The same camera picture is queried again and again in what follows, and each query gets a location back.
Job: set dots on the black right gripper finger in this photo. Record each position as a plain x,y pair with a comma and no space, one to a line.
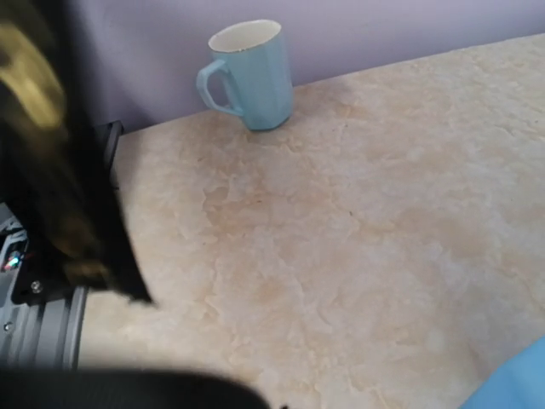
123,388

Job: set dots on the black printed ribbon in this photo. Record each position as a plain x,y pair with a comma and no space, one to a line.
54,175

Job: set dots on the blue wrapping paper sheet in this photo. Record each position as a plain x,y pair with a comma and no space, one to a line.
518,383

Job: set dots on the white blue paper cup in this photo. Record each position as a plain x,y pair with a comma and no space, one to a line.
252,60

